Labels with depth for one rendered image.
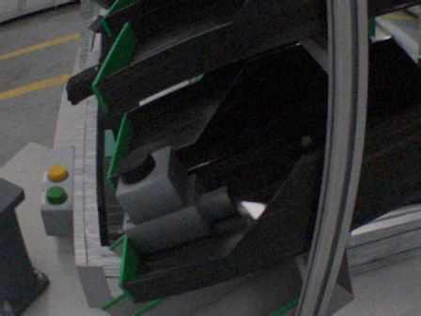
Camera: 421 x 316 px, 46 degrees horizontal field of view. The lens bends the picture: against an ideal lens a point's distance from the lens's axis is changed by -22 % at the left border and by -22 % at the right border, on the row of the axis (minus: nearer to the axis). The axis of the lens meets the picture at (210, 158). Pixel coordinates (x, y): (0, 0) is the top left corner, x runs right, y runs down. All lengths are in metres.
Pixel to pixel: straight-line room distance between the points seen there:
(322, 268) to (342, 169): 0.08
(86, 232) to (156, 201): 0.47
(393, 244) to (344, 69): 0.68
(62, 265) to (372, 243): 0.54
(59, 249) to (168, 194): 0.60
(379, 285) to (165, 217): 0.57
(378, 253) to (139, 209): 0.58
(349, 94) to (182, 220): 0.20
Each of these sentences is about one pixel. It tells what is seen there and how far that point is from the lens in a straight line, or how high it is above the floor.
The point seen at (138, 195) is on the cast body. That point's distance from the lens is 0.45.
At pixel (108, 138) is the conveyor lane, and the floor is 0.95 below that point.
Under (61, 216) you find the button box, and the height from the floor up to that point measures 0.94.
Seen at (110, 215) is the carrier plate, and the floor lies 0.97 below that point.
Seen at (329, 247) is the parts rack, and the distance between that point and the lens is 0.37.
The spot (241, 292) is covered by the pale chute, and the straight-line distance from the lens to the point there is 0.58.
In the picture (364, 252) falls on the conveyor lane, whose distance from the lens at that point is 0.93.
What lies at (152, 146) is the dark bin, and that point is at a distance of 0.61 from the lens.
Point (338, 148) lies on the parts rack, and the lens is 0.32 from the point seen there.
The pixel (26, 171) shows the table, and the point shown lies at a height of 0.86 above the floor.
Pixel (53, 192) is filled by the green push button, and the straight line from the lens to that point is 0.98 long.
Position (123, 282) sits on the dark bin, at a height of 1.21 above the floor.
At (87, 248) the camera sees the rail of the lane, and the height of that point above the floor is 0.95.
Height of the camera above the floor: 1.51
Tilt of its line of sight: 31 degrees down
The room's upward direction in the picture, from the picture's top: straight up
